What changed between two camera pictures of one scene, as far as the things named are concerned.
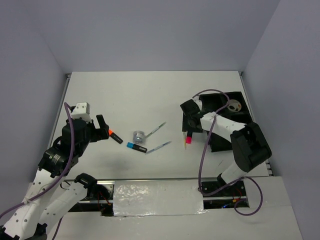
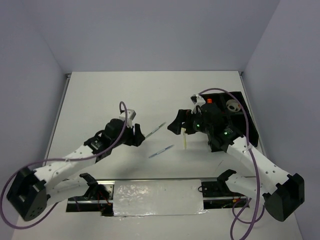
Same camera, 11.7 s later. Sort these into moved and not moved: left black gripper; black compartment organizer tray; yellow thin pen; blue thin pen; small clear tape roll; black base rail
Moved: blue thin pen; left black gripper
Not moved: black base rail; black compartment organizer tray; small clear tape roll; yellow thin pen
